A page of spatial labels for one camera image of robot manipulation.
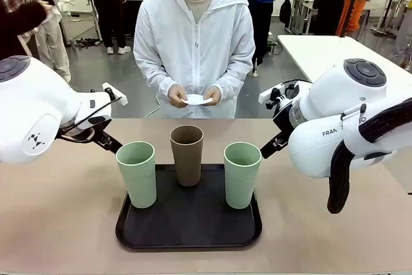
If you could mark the person's right forearm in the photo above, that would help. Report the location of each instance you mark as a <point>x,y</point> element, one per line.
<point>154,78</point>

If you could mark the white scalloped paper coaster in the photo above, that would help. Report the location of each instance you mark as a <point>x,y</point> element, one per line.
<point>197,99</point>

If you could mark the tall brown cup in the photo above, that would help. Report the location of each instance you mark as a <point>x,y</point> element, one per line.
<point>187,165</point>

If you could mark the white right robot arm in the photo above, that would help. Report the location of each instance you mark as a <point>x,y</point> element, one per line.
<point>322,94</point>

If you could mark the person's left hand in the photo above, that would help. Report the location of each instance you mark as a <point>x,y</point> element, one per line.
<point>216,96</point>

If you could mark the white side table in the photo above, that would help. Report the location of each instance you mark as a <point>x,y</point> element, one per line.
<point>305,53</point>

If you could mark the person in black clothes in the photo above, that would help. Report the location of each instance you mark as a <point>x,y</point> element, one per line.
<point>106,4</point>

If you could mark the person in white jacket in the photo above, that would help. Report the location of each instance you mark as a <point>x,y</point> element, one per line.
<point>193,46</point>

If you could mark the person in orange trousers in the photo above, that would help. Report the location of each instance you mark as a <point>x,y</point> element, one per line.
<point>354,14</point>

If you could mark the person in beige trousers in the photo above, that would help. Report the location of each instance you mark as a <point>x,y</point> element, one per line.
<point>54,40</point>

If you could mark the person in black fuzzy sweater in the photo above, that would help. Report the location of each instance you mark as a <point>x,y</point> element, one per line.
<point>19,27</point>

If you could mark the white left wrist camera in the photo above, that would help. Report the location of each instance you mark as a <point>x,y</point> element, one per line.
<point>117,98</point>

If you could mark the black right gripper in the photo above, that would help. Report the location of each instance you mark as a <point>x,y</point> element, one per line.
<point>284,117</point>

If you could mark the small green bench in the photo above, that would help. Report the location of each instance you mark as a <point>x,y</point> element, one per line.
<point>273,42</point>

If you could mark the tall pale green cup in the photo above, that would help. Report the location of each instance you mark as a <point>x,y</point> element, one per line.
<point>239,185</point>
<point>138,181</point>

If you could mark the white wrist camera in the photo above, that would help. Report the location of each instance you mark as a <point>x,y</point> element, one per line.
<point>270,93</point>
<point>117,98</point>

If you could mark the person's right hand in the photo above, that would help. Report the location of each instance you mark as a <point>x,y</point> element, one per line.
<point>177,96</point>

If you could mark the black stand pole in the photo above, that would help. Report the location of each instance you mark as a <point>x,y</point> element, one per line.
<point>351,1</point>

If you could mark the person's left forearm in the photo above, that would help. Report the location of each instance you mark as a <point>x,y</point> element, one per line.
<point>235,78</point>

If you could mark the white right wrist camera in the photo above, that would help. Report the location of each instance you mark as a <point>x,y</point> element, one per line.
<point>270,93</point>

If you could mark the black bag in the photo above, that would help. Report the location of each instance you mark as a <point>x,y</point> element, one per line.
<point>285,12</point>

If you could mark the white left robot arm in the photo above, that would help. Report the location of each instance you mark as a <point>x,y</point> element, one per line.
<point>32,104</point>

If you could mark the black plastic tray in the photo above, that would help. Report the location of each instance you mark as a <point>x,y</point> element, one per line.
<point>190,226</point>

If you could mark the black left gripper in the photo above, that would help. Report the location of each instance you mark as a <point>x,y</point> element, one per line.
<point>80,135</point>

